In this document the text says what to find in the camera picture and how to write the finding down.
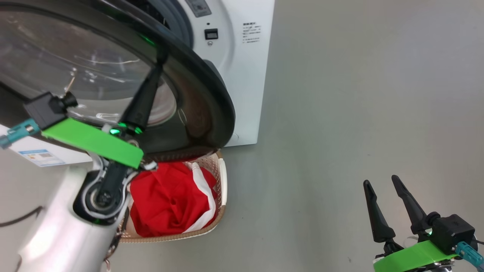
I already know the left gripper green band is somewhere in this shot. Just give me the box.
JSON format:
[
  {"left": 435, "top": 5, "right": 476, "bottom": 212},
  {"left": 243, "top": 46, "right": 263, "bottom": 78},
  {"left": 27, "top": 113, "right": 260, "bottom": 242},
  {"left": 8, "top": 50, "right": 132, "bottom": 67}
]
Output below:
[{"left": 42, "top": 51, "right": 169, "bottom": 170}]

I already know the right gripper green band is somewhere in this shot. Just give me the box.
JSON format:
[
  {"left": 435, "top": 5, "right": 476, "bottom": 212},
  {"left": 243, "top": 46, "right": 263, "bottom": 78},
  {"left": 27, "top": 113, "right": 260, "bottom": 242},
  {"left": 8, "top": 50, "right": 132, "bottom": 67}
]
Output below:
[{"left": 363, "top": 175, "right": 460, "bottom": 272}]

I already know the black round glass washer door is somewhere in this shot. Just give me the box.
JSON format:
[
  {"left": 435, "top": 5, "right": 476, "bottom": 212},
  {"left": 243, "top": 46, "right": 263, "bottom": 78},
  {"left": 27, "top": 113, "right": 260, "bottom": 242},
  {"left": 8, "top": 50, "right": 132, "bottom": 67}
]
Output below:
[{"left": 0, "top": 0, "right": 236, "bottom": 163}]

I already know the red and white garment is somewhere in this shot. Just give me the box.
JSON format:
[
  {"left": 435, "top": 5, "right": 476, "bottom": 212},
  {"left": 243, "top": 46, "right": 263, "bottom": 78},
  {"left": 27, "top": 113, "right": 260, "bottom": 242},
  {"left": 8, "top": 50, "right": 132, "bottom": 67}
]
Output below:
[{"left": 129, "top": 162, "right": 218, "bottom": 238}]

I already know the white front-load washing machine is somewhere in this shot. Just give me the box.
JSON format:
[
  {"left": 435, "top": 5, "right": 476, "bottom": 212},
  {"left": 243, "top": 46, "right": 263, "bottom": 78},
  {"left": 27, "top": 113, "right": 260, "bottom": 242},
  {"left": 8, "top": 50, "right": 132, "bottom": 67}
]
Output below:
[{"left": 0, "top": 0, "right": 275, "bottom": 167}]

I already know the cream perforated laundry basket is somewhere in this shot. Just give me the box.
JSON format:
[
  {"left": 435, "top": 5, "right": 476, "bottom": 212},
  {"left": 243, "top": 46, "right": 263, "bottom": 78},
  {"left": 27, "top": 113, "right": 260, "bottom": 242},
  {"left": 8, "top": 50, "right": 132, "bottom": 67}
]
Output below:
[{"left": 116, "top": 149, "right": 228, "bottom": 243}]

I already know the teal plug camera cable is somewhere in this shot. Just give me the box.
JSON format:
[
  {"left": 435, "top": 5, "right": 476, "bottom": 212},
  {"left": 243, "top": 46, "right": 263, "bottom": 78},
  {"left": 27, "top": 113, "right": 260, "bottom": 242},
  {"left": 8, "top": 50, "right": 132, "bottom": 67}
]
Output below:
[
  {"left": 455, "top": 239, "right": 484, "bottom": 267},
  {"left": 0, "top": 118, "right": 40, "bottom": 149}
]

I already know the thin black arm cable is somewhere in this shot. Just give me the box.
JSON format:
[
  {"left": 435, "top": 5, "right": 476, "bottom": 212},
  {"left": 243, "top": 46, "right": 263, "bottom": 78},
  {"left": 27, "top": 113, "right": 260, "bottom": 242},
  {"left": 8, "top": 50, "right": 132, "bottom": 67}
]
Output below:
[{"left": 0, "top": 206, "right": 44, "bottom": 227}]

